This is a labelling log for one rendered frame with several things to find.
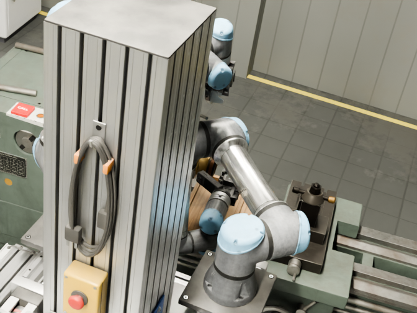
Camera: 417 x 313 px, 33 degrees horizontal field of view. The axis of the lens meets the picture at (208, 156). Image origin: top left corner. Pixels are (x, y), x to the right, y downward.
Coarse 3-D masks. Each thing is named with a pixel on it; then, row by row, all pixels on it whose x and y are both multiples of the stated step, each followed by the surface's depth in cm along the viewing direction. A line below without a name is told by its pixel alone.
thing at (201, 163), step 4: (200, 160) 256; (204, 160) 256; (208, 160) 256; (212, 160) 257; (200, 164) 256; (204, 164) 256; (208, 164) 257; (212, 164) 256; (216, 164) 262; (196, 168) 257; (200, 168) 257; (204, 168) 256; (208, 168) 257; (212, 168) 256; (216, 168) 263; (196, 172) 258; (208, 172) 257; (212, 172) 257; (212, 176) 259
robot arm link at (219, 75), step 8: (216, 56) 205; (208, 64) 199; (216, 64) 200; (224, 64) 201; (208, 72) 199; (216, 72) 199; (224, 72) 200; (208, 80) 200; (216, 80) 200; (224, 80) 201; (216, 88) 202
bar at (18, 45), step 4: (16, 44) 272; (20, 44) 272; (24, 44) 272; (20, 48) 273; (24, 48) 272; (28, 48) 272; (32, 48) 272; (36, 48) 271; (40, 48) 272; (36, 52) 272; (40, 52) 271
